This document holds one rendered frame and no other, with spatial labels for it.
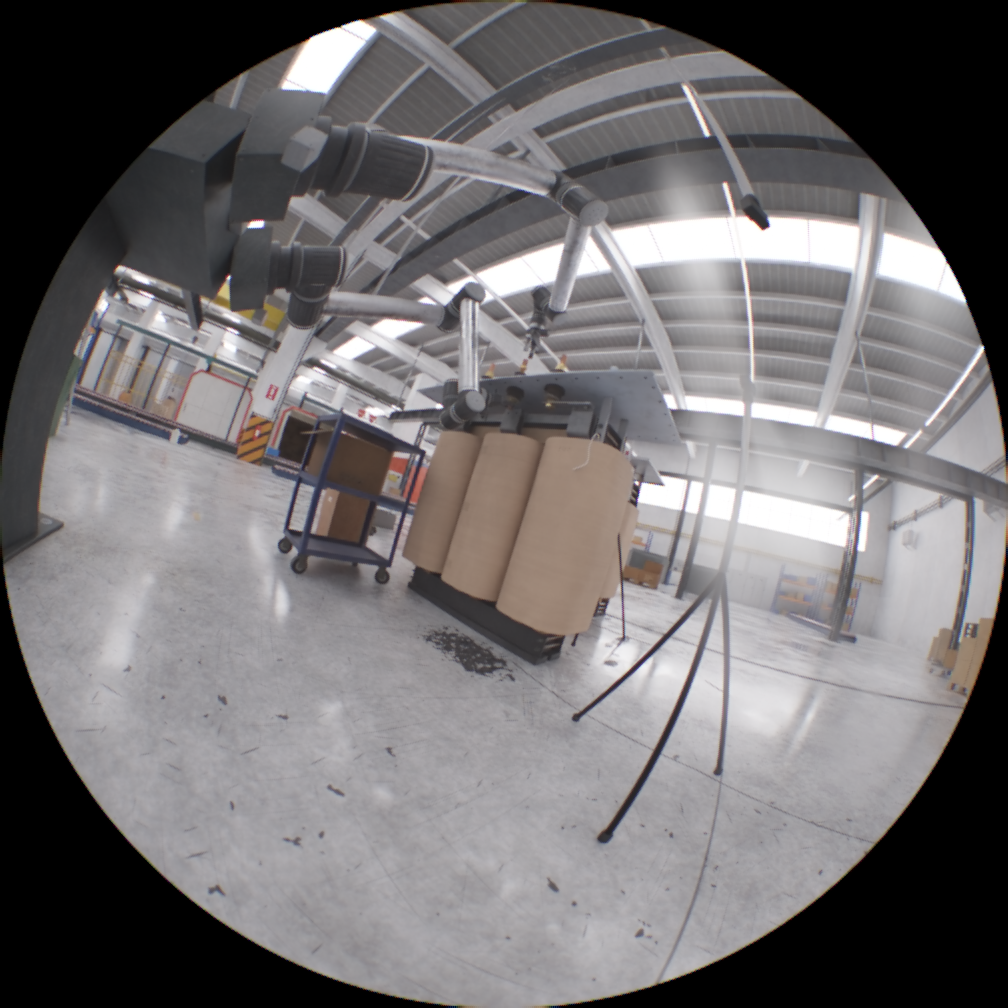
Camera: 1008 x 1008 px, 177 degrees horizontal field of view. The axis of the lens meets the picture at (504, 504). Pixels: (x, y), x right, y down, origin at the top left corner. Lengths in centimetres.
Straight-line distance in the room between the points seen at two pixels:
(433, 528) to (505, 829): 165
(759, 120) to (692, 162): 568
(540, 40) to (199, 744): 1021
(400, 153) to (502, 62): 905
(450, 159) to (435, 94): 953
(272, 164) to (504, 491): 160
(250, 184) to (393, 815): 134
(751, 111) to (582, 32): 382
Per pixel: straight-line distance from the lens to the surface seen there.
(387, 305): 187
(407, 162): 103
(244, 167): 89
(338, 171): 97
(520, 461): 168
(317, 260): 156
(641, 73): 780
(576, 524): 140
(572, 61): 632
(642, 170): 452
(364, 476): 197
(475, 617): 184
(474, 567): 168
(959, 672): 624
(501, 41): 999
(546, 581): 142
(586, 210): 150
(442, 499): 198
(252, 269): 147
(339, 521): 261
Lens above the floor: 60
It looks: 4 degrees up
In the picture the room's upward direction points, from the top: 17 degrees clockwise
